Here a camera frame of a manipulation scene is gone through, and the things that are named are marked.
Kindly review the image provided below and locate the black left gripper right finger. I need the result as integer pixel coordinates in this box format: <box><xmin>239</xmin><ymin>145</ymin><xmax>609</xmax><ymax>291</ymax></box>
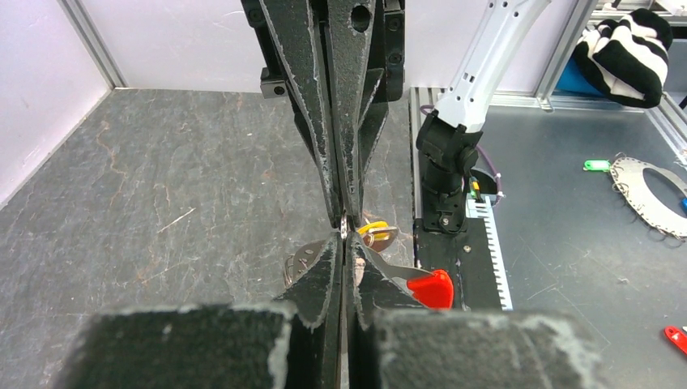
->
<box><xmin>344</xmin><ymin>235</ymin><xmax>608</xmax><ymax>388</ymax></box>

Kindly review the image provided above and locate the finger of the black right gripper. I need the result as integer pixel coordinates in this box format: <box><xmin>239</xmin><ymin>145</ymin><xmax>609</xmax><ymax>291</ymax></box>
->
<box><xmin>327</xmin><ymin>1</ymin><xmax>405</xmax><ymax>226</ymax></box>
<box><xmin>260</xmin><ymin>1</ymin><xmax>343</xmax><ymax>228</ymax></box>

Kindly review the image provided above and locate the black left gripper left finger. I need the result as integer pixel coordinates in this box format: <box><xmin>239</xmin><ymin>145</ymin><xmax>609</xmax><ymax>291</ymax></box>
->
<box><xmin>55</xmin><ymin>233</ymin><xmax>344</xmax><ymax>388</ymax></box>

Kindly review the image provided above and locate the silver key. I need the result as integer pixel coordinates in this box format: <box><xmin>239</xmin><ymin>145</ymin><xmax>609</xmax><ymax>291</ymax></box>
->
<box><xmin>360</xmin><ymin>226</ymin><xmax>399</xmax><ymax>253</ymax></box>

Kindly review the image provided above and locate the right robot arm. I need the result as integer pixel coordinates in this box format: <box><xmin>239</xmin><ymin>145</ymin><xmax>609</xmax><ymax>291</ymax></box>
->
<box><xmin>243</xmin><ymin>1</ymin><xmax>547</xmax><ymax>227</ymax></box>

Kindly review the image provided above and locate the spare metal keyring plate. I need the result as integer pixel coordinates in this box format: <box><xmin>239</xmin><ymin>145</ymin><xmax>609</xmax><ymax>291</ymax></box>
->
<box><xmin>608</xmin><ymin>153</ymin><xmax>686</xmax><ymax>247</ymax></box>

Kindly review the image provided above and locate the green key tag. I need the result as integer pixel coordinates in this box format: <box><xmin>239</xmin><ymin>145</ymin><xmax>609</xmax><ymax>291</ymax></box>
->
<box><xmin>582</xmin><ymin>160</ymin><xmax>612</xmax><ymax>172</ymax></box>

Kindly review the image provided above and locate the black white striped cloth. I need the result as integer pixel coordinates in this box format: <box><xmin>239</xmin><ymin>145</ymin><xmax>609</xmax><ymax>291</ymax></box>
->
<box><xmin>571</xmin><ymin>8</ymin><xmax>673</xmax><ymax>109</ymax></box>

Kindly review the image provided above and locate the red spare key tag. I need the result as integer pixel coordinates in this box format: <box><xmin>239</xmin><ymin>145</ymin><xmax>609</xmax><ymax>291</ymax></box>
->
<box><xmin>664</xmin><ymin>326</ymin><xmax>687</xmax><ymax>354</ymax></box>

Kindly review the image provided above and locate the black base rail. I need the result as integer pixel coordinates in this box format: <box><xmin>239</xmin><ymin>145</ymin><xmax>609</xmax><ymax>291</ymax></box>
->
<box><xmin>413</xmin><ymin>218</ymin><xmax>503</xmax><ymax>311</ymax></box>

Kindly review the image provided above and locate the white toothed cable duct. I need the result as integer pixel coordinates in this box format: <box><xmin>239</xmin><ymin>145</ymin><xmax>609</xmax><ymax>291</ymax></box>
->
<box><xmin>467</xmin><ymin>195</ymin><xmax>513</xmax><ymax>310</ymax></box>

